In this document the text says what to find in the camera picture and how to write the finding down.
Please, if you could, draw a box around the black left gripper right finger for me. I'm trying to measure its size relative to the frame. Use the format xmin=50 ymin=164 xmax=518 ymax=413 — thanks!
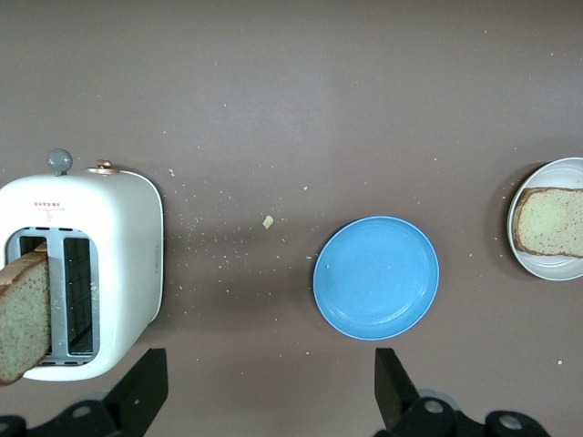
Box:
xmin=373 ymin=348 xmax=555 ymax=437

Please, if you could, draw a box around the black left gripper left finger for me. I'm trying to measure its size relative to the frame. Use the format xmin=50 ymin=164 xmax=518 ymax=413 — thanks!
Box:
xmin=0 ymin=348 xmax=169 ymax=437

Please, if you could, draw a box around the brown bread slice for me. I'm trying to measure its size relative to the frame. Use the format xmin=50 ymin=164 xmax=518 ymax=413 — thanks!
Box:
xmin=0 ymin=240 xmax=51 ymax=387
xmin=513 ymin=186 xmax=583 ymax=259

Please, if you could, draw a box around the blue plate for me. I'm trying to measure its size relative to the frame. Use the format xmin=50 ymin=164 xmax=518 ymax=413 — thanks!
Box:
xmin=312 ymin=215 xmax=441 ymax=341

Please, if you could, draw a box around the beige plate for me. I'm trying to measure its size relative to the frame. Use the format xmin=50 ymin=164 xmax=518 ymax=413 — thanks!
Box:
xmin=506 ymin=157 xmax=583 ymax=281

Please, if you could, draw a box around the white two-slot toaster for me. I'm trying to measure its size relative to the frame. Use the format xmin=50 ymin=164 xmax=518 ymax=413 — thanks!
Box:
xmin=0 ymin=147 xmax=164 ymax=381

